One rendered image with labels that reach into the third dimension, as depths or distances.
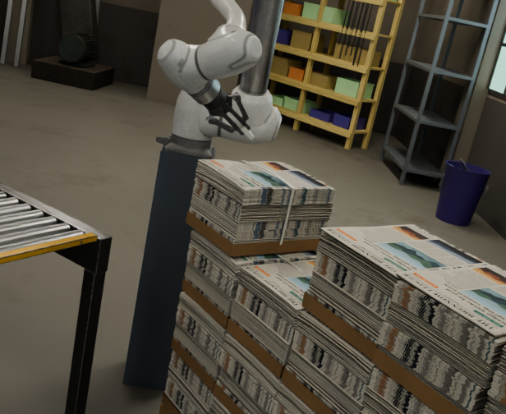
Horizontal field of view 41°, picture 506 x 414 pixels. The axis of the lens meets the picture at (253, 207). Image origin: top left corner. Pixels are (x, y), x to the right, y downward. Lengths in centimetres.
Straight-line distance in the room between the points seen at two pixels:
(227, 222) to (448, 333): 86
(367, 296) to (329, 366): 23
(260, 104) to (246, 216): 54
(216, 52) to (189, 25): 742
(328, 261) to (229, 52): 60
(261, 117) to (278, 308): 82
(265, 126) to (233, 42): 71
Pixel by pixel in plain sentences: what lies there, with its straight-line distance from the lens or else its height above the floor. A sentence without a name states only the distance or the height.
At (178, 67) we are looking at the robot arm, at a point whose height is 138.
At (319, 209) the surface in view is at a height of 98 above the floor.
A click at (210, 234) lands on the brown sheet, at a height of 86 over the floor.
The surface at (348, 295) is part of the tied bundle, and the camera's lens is 171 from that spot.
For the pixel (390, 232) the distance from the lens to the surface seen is 188.
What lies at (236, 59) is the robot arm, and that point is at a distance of 181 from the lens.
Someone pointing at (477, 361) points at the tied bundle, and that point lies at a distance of 148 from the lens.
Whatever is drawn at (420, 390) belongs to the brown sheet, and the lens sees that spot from 158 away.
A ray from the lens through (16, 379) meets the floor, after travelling 289.
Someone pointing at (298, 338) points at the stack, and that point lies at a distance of 187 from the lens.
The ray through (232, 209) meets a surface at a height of 98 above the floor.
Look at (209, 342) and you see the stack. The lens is 223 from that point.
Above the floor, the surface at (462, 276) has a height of 107.
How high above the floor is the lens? 160
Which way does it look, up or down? 17 degrees down
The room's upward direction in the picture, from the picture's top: 12 degrees clockwise
